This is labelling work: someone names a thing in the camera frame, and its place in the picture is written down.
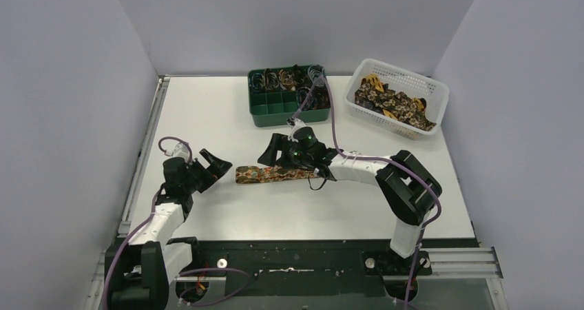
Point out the rolled dark red tie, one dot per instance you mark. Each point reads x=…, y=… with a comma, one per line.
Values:
x=321, y=98

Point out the pile of patterned ties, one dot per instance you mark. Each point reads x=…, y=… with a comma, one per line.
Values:
x=376, y=96

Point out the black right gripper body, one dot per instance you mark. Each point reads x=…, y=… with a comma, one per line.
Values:
x=295, y=156

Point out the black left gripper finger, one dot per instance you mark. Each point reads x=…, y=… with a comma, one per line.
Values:
x=211, y=175
x=212, y=159

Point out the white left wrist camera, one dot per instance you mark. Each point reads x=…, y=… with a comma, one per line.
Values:
x=182, y=150

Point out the aluminium frame rail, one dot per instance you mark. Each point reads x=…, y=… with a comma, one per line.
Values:
x=93, y=299

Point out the rolled brown patterned tie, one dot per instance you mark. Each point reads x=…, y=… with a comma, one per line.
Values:
x=271, y=80

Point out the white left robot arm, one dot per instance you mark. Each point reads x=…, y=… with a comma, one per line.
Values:
x=139, y=271

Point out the orange green patterned tie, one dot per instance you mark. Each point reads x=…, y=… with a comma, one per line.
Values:
x=248, y=174

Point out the rolled blue striped tie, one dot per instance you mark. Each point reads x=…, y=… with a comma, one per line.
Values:
x=256, y=83

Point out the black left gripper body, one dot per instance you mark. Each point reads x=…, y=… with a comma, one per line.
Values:
x=202, y=171

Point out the white plastic mesh basket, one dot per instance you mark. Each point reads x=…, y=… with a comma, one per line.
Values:
x=435, y=93

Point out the green divided organizer tray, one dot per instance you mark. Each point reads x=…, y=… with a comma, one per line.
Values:
x=274, y=108

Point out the rolled blue red tie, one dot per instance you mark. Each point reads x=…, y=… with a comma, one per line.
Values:
x=305, y=101

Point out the rolled tan patterned tie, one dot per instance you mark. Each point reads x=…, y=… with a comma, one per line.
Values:
x=286, y=79

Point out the rolled dark patterned tie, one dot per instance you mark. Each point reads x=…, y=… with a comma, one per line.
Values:
x=300, y=76

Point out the rolled light blue tie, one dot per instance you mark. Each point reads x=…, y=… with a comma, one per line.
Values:
x=317, y=75

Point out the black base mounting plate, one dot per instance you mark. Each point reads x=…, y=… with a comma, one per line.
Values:
x=301, y=268

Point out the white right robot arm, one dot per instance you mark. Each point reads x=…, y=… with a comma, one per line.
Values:
x=408, y=187

